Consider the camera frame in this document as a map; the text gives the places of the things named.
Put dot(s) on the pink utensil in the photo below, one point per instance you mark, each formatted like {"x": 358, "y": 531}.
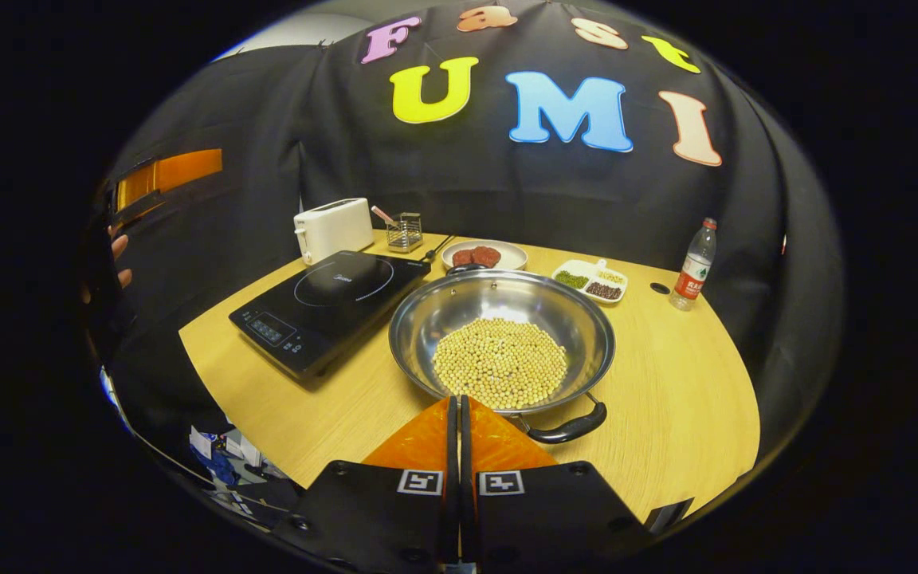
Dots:
{"x": 383, "y": 215}

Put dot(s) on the white toaster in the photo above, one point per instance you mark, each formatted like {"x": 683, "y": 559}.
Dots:
{"x": 335, "y": 229}

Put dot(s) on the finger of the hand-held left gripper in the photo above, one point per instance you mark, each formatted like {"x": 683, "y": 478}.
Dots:
{"x": 180, "y": 169}

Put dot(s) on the blue and white clutter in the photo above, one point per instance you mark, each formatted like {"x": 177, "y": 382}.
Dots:
{"x": 224, "y": 462}

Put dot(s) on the white round plate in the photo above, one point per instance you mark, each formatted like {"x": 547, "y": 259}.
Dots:
{"x": 511, "y": 255}

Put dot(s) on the soybeans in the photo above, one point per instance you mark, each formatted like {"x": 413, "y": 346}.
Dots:
{"x": 499, "y": 363}

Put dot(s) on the brown meat patty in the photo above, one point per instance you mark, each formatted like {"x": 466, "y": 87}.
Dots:
{"x": 463, "y": 257}
{"x": 487, "y": 257}

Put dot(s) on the clear plastic water bottle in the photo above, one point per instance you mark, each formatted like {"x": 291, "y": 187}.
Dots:
{"x": 694, "y": 271}

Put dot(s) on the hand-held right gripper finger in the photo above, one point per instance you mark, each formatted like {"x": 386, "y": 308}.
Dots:
{"x": 453, "y": 446}
{"x": 465, "y": 446}

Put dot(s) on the white divided dish of beans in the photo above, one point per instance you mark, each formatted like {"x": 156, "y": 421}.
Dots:
{"x": 590, "y": 281}

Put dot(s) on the black induction cooktop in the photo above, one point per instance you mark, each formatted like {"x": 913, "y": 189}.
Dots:
{"x": 323, "y": 307}

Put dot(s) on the black backdrop cloth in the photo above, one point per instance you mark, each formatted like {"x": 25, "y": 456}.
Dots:
{"x": 507, "y": 191}

